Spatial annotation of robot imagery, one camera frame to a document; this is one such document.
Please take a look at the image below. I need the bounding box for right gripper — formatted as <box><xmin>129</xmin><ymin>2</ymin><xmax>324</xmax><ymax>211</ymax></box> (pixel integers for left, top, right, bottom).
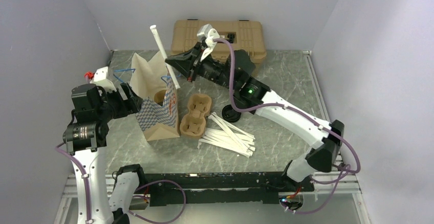
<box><xmin>165</xmin><ymin>42</ymin><xmax>237</xmax><ymax>91</ymax></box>

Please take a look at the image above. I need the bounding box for paper bag with blue handles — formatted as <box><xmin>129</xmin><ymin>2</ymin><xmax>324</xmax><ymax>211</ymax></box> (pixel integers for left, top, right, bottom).
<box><xmin>111</xmin><ymin>52</ymin><xmax>180</xmax><ymax>141</ymax></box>

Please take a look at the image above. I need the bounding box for single white straw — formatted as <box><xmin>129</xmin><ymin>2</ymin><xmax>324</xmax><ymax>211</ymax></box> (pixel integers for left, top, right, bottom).
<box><xmin>149</xmin><ymin>25</ymin><xmax>181</xmax><ymax>89</ymax></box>

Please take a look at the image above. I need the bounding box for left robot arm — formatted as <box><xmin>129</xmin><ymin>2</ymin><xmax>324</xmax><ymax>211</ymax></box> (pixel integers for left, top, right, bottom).
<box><xmin>56</xmin><ymin>83</ymin><xmax>147</xmax><ymax>223</ymax></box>

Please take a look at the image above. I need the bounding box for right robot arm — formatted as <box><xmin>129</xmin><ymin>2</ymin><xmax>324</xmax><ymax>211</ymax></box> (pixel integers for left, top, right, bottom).
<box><xmin>165</xmin><ymin>42</ymin><xmax>344</xmax><ymax>191</ymax></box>

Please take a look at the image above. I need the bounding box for tan plastic toolbox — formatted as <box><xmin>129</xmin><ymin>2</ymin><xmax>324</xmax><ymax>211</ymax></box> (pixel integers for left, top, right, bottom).
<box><xmin>171</xmin><ymin>19</ymin><xmax>267</xmax><ymax>68</ymax></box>

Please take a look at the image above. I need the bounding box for black cup lid stack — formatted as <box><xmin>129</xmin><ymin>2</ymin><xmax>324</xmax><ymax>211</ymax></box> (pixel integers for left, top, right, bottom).
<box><xmin>221</xmin><ymin>105</ymin><xmax>242</xmax><ymax>123</ymax></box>

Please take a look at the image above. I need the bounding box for pile of wrapped straws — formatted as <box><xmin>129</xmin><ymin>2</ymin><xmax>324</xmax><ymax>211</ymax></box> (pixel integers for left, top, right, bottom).
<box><xmin>198</xmin><ymin>112</ymin><xmax>256</xmax><ymax>158</ymax></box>

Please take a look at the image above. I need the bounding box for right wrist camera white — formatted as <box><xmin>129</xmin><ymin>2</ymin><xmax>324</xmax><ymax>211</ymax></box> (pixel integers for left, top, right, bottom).
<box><xmin>197</xmin><ymin>24</ymin><xmax>220</xmax><ymax>62</ymax></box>

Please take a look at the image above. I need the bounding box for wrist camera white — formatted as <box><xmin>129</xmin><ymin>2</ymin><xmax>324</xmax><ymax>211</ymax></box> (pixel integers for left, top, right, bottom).
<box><xmin>84</xmin><ymin>66</ymin><xmax>117</xmax><ymax>93</ymax></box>
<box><xmin>197</xmin><ymin>24</ymin><xmax>220</xmax><ymax>62</ymax></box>

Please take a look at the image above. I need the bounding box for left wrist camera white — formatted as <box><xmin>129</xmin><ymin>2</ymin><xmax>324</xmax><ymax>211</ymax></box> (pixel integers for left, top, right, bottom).
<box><xmin>84</xmin><ymin>66</ymin><xmax>117</xmax><ymax>93</ymax></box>

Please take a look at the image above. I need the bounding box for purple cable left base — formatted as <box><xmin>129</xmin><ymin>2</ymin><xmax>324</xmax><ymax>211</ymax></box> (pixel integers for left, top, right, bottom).
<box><xmin>124</xmin><ymin>180</ymin><xmax>186</xmax><ymax>224</ymax></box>

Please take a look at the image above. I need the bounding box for purple cable base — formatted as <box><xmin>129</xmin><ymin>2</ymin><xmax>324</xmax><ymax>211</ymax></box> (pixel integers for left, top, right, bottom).
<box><xmin>279</xmin><ymin>141</ymin><xmax>361</xmax><ymax>215</ymax></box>
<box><xmin>124</xmin><ymin>180</ymin><xmax>186</xmax><ymax>224</ymax></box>

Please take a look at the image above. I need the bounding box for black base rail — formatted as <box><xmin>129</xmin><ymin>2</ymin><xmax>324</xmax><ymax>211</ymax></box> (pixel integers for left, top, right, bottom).
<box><xmin>136</xmin><ymin>171</ymin><xmax>314</xmax><ymax>207</ymax></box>

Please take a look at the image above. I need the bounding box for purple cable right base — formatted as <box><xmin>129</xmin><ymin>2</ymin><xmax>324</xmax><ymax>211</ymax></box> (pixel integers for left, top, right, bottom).
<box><xmin>279</xmin><ymin>141</ymin><xmax>361</xmax><ymax>215</ymax></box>

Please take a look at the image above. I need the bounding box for aluminium side rail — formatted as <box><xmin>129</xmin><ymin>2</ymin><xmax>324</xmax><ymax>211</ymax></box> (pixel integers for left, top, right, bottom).
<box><xmin>302</xmin><ymin>51</ymin><xmax>361</xmax><ymax>194</ymax></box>

